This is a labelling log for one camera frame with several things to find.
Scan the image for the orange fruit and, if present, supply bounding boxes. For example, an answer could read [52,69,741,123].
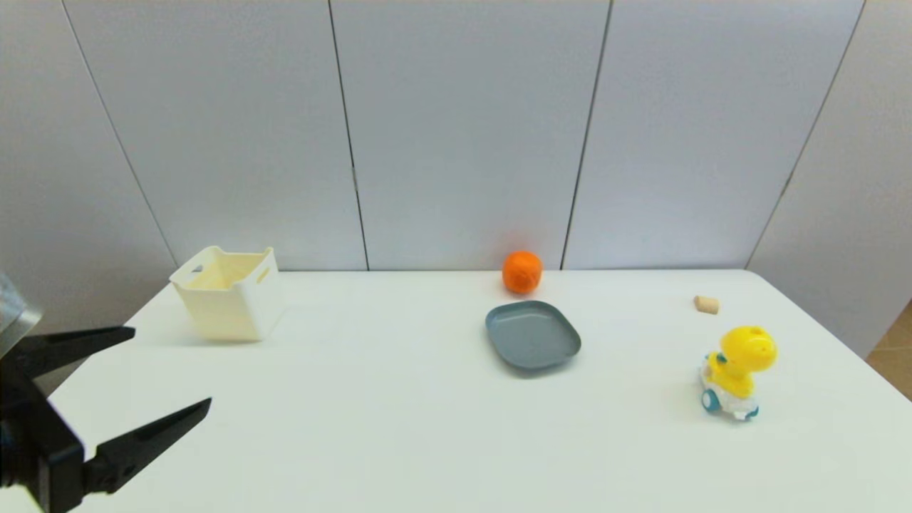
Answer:
[502,250,544,295]

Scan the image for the grey-blue square plate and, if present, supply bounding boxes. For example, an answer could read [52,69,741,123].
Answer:
[485,300,582,371]

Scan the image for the cream plastic storage box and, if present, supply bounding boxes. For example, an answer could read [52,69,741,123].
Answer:
[169,246,283,342]

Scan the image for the yellow dinosaur toy car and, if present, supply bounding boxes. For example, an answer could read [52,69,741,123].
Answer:
[700,326,779,422]

